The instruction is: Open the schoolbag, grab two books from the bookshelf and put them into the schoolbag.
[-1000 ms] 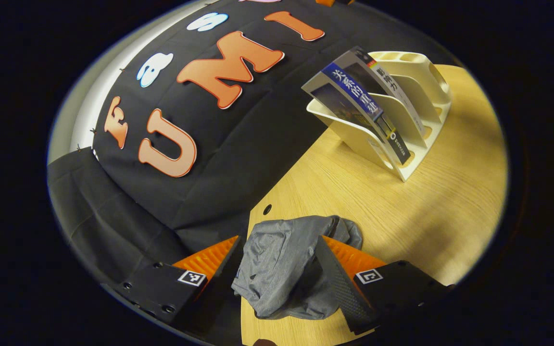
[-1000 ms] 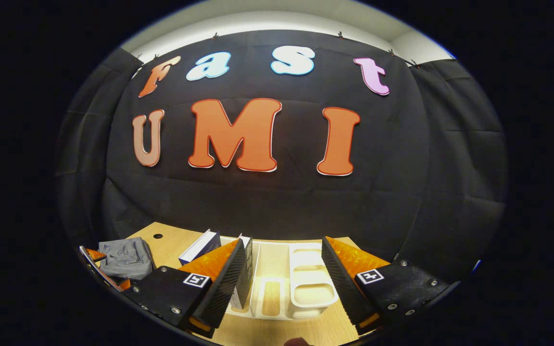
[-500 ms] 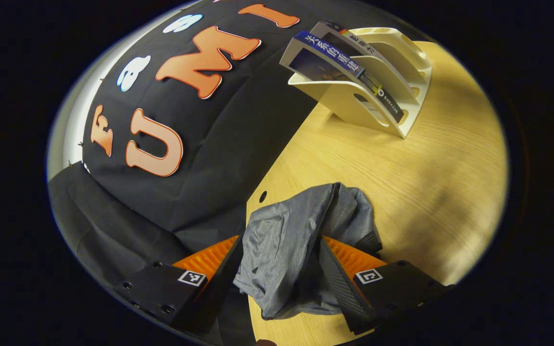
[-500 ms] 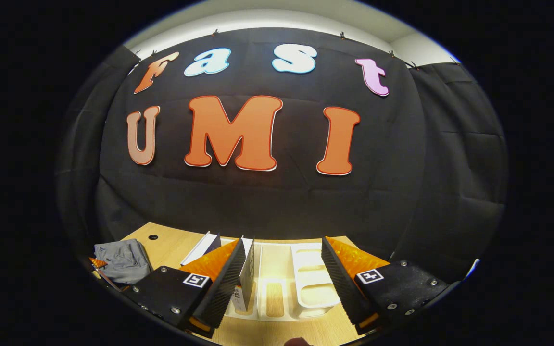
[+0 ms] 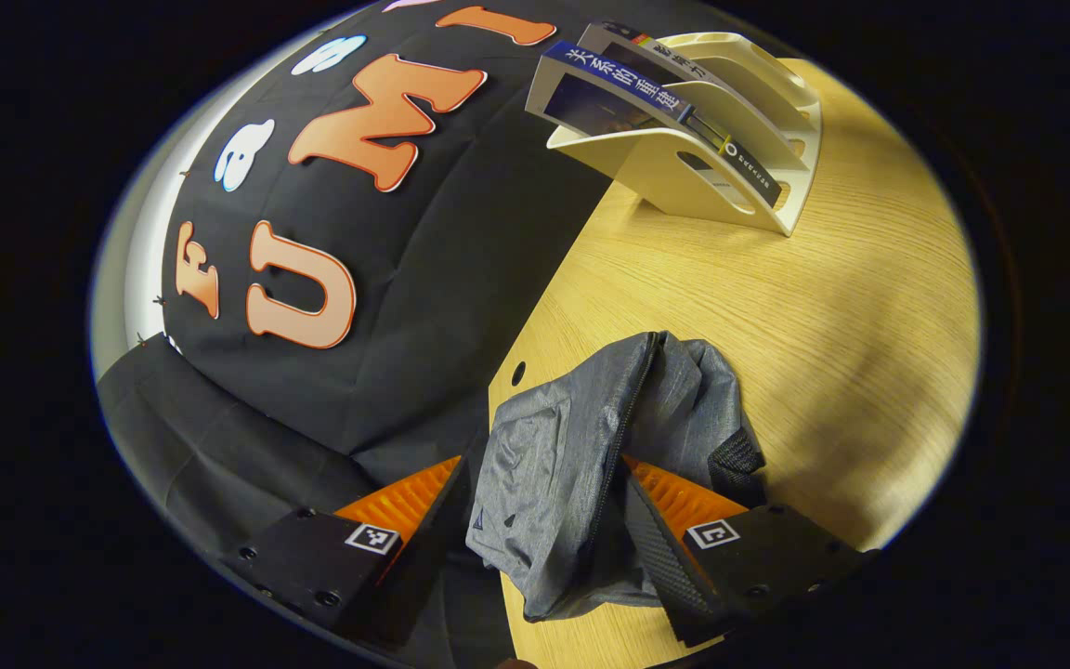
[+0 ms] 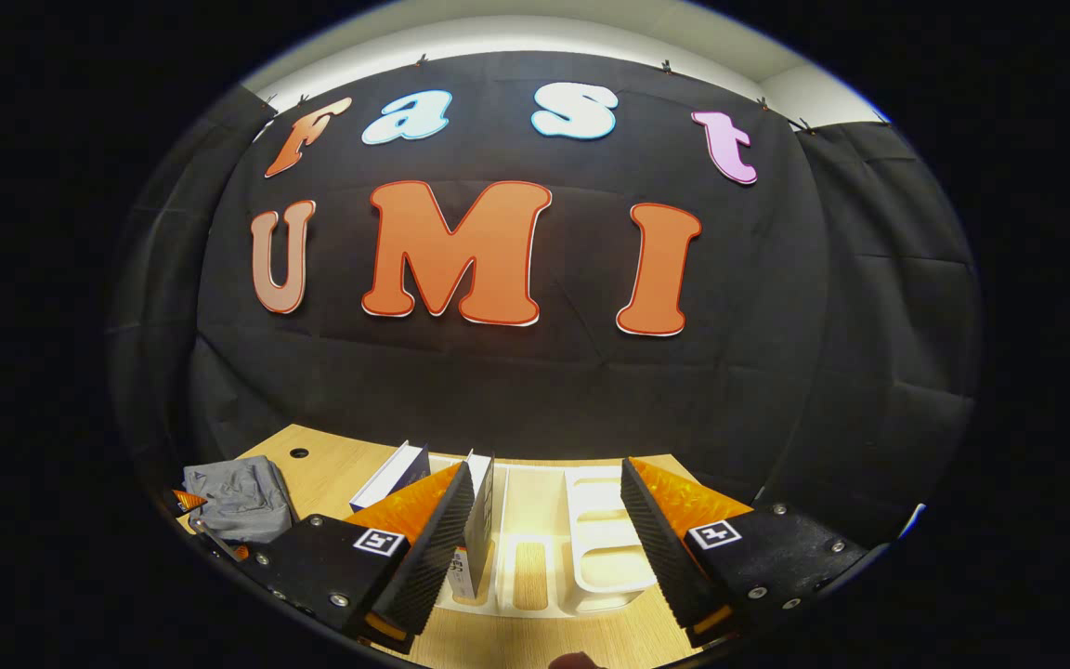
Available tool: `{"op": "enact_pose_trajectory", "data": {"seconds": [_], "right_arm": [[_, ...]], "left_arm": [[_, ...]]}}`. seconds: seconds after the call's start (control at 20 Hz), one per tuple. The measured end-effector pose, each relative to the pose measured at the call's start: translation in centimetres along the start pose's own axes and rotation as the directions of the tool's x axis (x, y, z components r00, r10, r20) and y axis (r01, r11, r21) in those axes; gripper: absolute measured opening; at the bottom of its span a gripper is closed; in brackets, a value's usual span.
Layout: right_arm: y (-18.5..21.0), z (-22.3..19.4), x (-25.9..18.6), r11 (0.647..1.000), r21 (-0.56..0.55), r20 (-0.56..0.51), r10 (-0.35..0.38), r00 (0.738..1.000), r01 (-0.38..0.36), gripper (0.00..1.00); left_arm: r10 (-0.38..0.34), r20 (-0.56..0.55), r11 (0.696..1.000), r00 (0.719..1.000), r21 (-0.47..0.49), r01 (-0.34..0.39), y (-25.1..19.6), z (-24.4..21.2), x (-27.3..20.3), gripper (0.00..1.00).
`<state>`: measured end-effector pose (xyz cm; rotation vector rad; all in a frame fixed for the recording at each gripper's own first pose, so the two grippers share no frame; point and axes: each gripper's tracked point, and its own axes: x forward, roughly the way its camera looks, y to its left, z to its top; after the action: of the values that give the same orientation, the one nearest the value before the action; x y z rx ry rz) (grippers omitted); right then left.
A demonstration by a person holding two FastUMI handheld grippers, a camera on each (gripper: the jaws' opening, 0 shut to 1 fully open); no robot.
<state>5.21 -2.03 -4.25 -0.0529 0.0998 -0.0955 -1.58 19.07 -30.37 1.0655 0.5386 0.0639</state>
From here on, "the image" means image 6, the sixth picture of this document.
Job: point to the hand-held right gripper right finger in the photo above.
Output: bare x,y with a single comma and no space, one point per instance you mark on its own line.
665,557

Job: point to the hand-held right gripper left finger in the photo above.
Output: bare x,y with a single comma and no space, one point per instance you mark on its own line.
424,567

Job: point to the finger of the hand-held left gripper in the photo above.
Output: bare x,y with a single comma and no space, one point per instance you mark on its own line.
221,546
189,502

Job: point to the grey schoolbag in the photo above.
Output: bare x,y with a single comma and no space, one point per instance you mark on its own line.
238,497

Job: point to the white plastic bookshelf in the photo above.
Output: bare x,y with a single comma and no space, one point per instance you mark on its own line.
605,548

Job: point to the white book with portrait cover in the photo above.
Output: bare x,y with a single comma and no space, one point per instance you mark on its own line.
479,520

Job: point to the white book with blue cover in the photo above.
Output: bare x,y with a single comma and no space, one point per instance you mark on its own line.
391,476

